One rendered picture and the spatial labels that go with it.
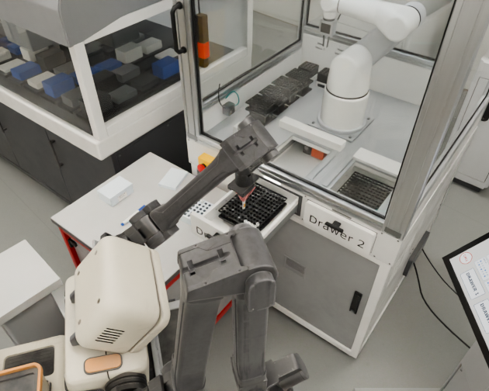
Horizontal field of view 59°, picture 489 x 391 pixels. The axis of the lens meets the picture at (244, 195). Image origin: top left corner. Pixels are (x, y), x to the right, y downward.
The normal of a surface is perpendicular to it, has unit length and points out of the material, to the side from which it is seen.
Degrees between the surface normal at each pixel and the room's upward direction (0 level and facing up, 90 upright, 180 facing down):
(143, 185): 0
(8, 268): 0
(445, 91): 90
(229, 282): 90
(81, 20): 90
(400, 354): 0
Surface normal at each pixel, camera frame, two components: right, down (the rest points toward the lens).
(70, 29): 0.80, 0.41
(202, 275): -0.21, -0.67
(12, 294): 0.00, -0.73
